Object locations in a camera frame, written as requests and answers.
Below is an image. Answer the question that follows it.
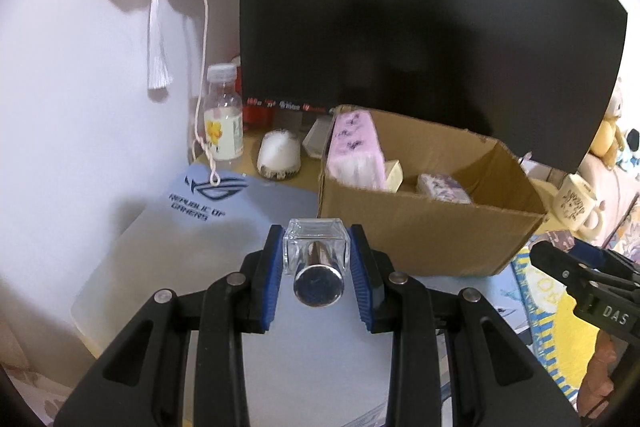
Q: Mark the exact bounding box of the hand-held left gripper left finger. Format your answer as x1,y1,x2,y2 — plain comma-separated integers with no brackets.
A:
52,223,286,427

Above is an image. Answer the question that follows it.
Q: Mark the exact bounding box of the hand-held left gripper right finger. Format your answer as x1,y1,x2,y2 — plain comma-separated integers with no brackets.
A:
347,223,583,427

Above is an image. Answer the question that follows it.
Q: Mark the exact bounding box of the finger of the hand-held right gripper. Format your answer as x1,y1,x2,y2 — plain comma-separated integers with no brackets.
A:
530,241,598,303
574,242,640,280

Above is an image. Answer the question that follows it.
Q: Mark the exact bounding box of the square glass perfume bottle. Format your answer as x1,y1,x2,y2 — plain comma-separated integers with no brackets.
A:
282,218,348,309

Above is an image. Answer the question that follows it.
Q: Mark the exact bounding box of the cardboard box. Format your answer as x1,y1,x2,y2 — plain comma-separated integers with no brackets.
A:
318,104,548,277

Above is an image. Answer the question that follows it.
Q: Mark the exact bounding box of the cream hair claw clip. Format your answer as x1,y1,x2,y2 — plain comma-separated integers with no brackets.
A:
382,159,405,194

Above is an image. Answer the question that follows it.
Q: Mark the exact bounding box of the white tissue packet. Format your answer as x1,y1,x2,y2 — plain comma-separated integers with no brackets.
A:
416,173,473,205

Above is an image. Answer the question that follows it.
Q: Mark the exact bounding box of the pink packet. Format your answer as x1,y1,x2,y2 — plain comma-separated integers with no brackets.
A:
326,109,388,192

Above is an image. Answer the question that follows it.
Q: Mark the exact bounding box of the person's right hand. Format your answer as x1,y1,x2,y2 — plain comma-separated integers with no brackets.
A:
579,334,619,419

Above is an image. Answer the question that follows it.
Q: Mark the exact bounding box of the printed pink cloth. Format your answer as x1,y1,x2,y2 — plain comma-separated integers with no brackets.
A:
600,187,640,258

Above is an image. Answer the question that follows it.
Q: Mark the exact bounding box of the yellow blue mat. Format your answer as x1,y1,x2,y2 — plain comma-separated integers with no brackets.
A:
510,232,601,403

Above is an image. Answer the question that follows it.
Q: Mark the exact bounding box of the cream printed mug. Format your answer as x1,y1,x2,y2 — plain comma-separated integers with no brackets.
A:
552,173,601,235

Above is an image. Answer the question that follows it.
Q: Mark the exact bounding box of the grey mouse pad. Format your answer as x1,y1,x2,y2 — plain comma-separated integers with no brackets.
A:
70,164,451,427

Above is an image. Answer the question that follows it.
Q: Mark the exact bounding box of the blue fabric item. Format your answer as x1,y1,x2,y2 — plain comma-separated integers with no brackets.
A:
617,127,640,172

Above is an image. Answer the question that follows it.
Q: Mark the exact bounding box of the yellow plush toy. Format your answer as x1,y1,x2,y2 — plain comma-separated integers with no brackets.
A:
587,77,628,170

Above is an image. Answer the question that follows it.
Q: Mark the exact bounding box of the clear plastic item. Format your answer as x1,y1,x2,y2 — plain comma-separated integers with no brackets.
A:
303,117,333,158

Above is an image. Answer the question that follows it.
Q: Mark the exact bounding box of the clear plastic bottle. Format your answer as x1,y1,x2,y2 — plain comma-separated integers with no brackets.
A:
204,63,245,162

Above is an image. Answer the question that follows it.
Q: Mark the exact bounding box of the dark red box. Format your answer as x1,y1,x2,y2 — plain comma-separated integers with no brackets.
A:
242,104,273,130

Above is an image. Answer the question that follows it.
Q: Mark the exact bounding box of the white tassel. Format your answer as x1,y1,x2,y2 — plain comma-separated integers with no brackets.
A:
146,0,174,90

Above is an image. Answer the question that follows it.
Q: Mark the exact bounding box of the black monitor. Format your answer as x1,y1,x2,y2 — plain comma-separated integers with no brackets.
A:
239,0,628,172

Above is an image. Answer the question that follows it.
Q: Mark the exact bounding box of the pink headset cable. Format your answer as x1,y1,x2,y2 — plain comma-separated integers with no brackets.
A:
192,0,223,188

